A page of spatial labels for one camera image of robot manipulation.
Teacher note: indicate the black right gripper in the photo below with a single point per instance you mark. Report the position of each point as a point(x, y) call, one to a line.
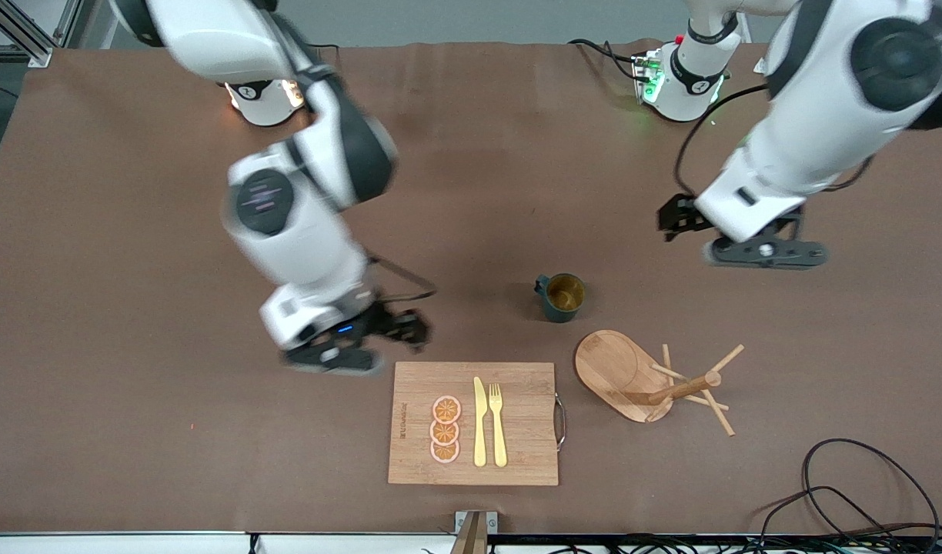
point(392, 323)

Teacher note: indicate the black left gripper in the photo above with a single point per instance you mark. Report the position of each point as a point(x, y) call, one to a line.
point(680, 215)

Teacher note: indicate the dark green mug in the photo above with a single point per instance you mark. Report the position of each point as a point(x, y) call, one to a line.
point(557, 304)

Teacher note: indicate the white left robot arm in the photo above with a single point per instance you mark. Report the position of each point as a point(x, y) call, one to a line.
point(810, 138)

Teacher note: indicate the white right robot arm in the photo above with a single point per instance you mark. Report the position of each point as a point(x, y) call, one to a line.
point(286, 231)

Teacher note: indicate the wooden mug rack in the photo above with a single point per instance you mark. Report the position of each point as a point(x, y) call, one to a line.
point(606, 365)

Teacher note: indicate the orange slice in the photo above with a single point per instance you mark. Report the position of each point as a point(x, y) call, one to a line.
point(446, 409)

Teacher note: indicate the yellow plastic knife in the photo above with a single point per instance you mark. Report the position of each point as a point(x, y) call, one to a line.
point(479, 431)

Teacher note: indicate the bamboo cutting board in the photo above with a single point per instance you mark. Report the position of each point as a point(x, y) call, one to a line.
point(417, 454)

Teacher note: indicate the yellow plastic fork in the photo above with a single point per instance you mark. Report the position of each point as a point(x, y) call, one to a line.
point(499, 438)

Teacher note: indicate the brown table mat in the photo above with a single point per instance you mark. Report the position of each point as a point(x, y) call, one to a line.
point(132, 462)

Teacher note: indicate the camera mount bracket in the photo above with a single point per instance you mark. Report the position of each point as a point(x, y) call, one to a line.
point(472, 531)

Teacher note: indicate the aluminium frame post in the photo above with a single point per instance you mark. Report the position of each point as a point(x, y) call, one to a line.
point(25, 38)

